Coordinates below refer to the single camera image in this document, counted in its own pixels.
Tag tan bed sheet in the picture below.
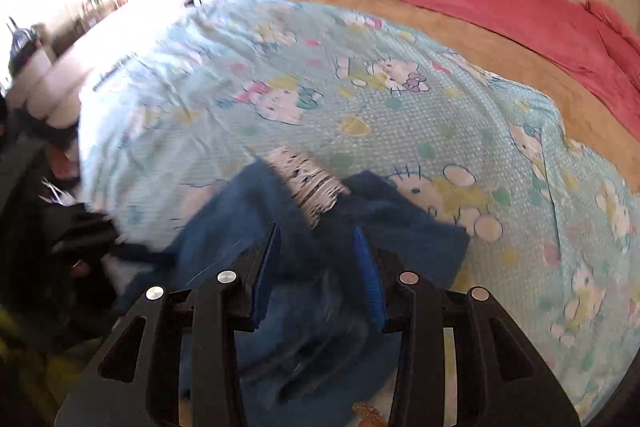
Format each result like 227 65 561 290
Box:
225 0 640 196

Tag light blue cartoon printed blanket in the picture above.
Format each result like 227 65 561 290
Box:
77 0 640 427

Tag blue denim jeans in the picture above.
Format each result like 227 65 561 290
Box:
115 144 471 427

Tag beige fleece blanket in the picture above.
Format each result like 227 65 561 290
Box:
0 302 103 427

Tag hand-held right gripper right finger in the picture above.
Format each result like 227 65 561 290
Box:
352 227 581 427

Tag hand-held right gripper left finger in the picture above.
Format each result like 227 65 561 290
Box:
54 222 282 427

